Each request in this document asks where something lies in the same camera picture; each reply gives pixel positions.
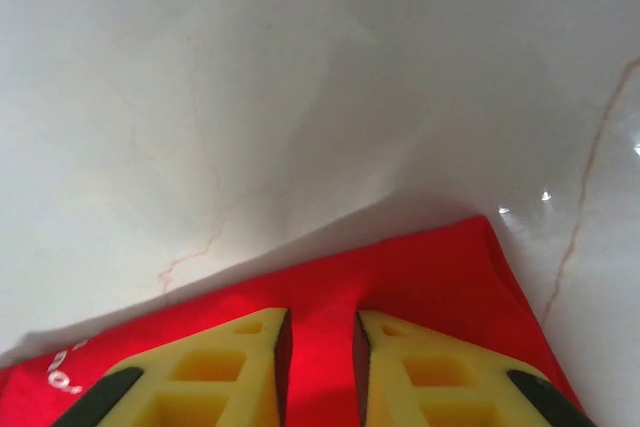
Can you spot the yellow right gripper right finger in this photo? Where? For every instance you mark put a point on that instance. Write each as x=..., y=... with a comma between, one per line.
x=435, y=377

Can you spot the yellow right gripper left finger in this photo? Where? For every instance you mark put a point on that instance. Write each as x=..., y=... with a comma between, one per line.
x=210, y=377

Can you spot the red printed t-shirt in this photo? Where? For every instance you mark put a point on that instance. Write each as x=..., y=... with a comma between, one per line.
x=320, y=287

